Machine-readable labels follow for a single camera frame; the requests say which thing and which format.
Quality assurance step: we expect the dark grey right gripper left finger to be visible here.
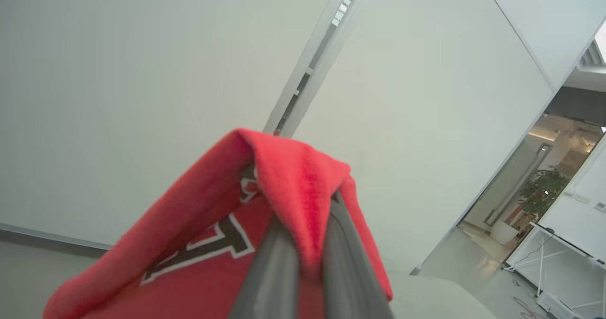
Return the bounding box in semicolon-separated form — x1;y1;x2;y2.
229;215;300;319

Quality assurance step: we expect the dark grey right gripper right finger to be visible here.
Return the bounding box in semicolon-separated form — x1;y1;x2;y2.
322;191;395;319

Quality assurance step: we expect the red lettered jersey garment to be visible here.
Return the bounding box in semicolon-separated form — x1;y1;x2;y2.
43;128;394;319

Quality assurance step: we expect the white plant pot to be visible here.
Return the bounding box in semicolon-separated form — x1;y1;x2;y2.
490;220;520;247

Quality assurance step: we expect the white power strip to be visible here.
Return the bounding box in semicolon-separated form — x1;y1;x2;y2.
536;292;577;319

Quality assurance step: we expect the green potted plant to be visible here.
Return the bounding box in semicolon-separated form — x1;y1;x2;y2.
517;167;572;219

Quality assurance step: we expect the white board panel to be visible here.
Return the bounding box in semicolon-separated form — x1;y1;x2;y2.
539;134;606;265

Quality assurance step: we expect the ceiling air vent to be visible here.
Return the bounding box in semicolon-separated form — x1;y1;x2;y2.
579;39;606;70

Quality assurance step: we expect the orange floor cable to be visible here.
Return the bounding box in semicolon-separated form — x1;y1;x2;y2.
513;295;546;319

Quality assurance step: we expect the thin black hanging cable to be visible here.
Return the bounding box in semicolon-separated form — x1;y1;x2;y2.
512;236;551;268

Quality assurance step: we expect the white frame table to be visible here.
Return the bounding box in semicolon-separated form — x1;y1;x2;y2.
503;222;606;319

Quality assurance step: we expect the grey wall seam strip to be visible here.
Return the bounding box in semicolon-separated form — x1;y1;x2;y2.
262;0;374;138

